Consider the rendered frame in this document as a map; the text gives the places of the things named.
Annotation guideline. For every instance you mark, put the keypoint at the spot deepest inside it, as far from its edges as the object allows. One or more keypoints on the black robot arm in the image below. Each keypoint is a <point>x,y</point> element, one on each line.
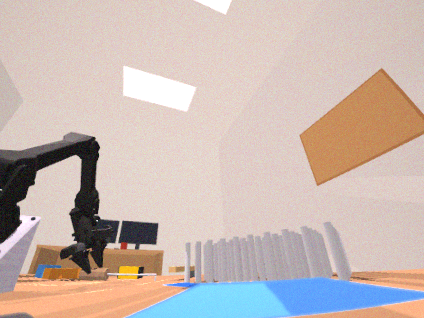
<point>18,170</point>

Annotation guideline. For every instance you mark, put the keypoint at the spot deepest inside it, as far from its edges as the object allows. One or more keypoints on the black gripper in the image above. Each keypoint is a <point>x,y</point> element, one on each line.
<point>79,251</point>

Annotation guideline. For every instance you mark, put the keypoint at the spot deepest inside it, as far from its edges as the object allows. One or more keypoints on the yellow box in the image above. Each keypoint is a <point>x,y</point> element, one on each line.
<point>131,270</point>

